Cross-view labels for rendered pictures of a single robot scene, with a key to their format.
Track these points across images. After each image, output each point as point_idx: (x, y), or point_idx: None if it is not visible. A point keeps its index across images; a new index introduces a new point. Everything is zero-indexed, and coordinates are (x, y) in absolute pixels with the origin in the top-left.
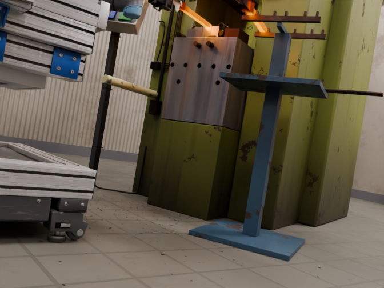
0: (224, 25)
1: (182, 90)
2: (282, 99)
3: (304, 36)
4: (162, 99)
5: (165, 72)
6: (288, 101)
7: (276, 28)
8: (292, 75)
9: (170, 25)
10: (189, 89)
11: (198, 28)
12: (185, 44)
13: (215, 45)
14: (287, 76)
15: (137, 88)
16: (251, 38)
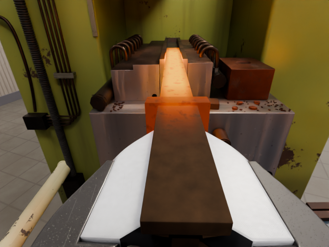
0: (219, 54)
1: None
2: (303, 158)
3: None
4: (82, 169)
5: (66, 129)
6: (312, 159)
7: (312, 36)
8: (327, 124)
9: (29, 30)
10: None
11: (146, 68)
12: (133, 130)
13: (229, 133)
14: (318, 126)
15: (36, 219)
16: (181, 12)
